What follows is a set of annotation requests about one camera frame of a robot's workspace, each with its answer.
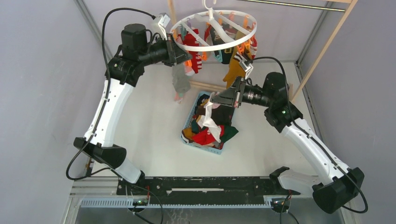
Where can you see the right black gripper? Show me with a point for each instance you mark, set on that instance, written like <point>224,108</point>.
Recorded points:
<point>232,96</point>

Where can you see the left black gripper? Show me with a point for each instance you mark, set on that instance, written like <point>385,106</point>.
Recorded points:
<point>175,55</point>

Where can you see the grey beige striped sock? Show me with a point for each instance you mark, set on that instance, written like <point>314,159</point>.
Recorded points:
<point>180,80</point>

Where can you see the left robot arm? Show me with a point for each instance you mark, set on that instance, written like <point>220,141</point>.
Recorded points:
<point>122,74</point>

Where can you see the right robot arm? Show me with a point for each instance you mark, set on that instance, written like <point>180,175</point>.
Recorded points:
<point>334,183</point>

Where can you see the white round clip hanger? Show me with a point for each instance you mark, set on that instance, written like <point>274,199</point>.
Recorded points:
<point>245,23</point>

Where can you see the dark brown sock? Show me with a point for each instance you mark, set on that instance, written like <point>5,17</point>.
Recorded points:
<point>221,115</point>

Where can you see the mustard striped sock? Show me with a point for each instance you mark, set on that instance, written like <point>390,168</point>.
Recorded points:
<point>235,70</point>

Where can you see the dark green sock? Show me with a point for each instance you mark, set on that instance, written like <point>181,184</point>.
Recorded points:
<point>227,133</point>

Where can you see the blue plastic laundry basket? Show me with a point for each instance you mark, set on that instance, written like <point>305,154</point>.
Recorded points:
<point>196,136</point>

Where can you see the black patterned hanging sock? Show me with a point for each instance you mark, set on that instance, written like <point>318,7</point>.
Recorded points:
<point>224,55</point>

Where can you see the pink patterned hanging sock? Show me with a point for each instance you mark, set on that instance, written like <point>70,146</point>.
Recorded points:
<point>179,97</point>

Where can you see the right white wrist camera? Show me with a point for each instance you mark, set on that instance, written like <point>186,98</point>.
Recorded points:
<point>247,66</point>

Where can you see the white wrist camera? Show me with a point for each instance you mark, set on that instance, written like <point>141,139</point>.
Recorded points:
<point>247,66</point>
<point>159,24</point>

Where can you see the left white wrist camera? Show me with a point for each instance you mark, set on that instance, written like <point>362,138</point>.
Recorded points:
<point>159,24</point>

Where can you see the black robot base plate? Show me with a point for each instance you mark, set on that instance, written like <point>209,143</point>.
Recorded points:
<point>228,191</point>

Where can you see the wooden drying rack frame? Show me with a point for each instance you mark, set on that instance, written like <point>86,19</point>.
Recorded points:
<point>342,6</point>

